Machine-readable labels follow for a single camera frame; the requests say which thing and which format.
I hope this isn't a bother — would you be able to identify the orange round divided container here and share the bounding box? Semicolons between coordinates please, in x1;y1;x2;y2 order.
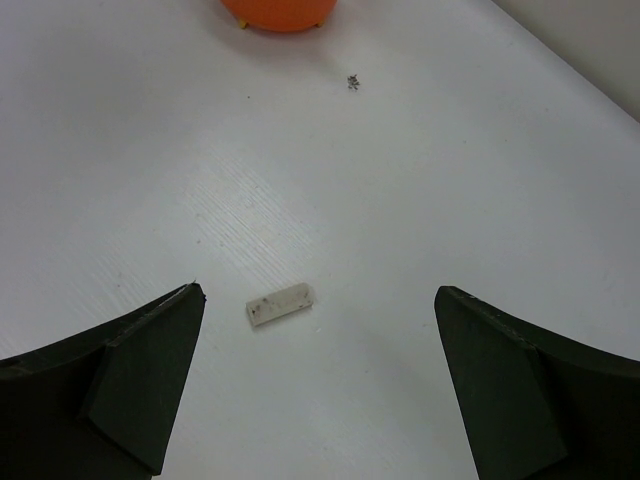
221;0;338;33

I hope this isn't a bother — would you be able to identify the grey-white eraser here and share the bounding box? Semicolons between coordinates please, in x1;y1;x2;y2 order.
246;282;315;328

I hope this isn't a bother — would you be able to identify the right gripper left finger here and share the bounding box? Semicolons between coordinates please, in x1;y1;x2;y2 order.
1;283;206;479

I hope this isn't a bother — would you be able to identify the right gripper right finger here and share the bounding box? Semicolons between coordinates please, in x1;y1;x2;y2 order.
434;286;639;479

